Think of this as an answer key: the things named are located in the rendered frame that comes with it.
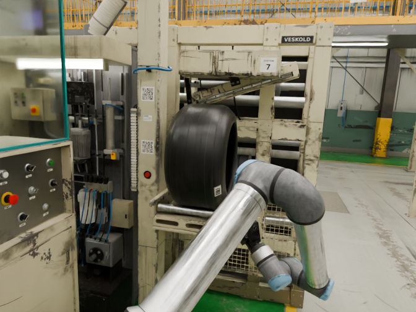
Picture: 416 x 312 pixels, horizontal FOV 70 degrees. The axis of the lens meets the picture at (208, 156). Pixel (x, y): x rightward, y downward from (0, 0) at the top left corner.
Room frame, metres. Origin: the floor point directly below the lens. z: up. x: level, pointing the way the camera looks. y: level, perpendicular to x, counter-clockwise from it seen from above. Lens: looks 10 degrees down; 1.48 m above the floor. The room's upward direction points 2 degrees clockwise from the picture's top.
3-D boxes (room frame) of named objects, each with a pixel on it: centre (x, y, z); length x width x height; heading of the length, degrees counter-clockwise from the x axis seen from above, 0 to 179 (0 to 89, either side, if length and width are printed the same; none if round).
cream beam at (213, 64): (1.91, -0.12, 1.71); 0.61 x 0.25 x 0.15; 77
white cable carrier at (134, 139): (1.68, 0.41, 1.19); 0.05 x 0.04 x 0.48; 167
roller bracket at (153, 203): (1.70, 0.24, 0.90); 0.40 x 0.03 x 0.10; 167
